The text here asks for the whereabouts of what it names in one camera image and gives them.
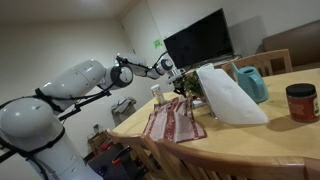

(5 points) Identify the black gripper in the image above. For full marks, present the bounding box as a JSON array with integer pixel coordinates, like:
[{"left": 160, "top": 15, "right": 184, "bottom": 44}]
[{"left": 173, "top": 79, "right": 188, "bottom": 98}]

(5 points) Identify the red patterned cloth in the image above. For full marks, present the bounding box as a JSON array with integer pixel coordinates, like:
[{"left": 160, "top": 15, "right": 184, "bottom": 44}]
[{"left": 143, "top": 95, "right": 207, "bottom": 144}]

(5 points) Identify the green potted plant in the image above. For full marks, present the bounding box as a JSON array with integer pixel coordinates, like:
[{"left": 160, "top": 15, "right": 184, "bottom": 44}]
[{"left": 179, "top": 70, "right": 209, "bottom": 108}]

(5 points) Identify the white paper cup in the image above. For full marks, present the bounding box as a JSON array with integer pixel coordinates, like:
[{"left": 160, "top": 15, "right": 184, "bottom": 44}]
[{"left": 150, "top": 84, "right": 166, "bottom": 105}]

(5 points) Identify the light television stand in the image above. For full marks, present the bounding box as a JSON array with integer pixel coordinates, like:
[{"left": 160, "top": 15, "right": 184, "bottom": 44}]
[{"left": 181, "top": 54, "right": 243, "bottom": 75}]

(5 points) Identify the green sticky note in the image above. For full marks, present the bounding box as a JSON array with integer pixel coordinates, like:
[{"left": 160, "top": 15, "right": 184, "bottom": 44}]
[{"left": 152, "top": 39, "right": 164, "bottom": 50}]

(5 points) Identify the black flat television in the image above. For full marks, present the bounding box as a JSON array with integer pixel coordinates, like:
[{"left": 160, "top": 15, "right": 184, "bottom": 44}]
[{"left": 163, "top": 8, "right": 235, "bottom": 72}]

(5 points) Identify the grey fabric bundle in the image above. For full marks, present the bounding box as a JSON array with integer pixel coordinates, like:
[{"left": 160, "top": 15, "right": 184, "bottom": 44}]
[{"left": 110, "top": 96, "right": 138, "bottom": 118}]

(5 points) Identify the wooden dining chair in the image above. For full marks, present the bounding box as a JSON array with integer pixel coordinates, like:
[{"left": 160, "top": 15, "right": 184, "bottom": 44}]
[
  {"left": 220, "top": 48, "right": 294, "bottom": 79},
  {"left": 105, "top": 128, "right": 161, "bottom": 180},
  {"left": 156, "top": 138, "right": 320, "bottom": 180}
]

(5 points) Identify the teal watering can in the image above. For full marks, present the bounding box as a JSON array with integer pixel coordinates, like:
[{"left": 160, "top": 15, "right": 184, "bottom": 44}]
[{"left": 230, "top": 62, "right": 270, "bottom": 104}]

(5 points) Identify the brown cardboard box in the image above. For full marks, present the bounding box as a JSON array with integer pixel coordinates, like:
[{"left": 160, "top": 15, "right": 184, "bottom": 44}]
[{"left": 87, "top": 130, "right": 114, "bottom": 155}]

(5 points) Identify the brown armchair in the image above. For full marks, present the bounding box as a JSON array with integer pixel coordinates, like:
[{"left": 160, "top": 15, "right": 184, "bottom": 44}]
[{"left": 261, "top": 19, "right": 320, "bottom": 71}]

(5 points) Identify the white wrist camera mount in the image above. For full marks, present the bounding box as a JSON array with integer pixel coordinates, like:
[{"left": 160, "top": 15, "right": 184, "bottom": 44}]
[{"left": 166, "top": 68, "right": 186, "bottom": 83}]

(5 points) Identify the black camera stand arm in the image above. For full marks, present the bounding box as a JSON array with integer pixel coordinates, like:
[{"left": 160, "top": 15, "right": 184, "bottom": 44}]
[{"left": 58, "top": 90, "right": 113, "bottom": 122}]

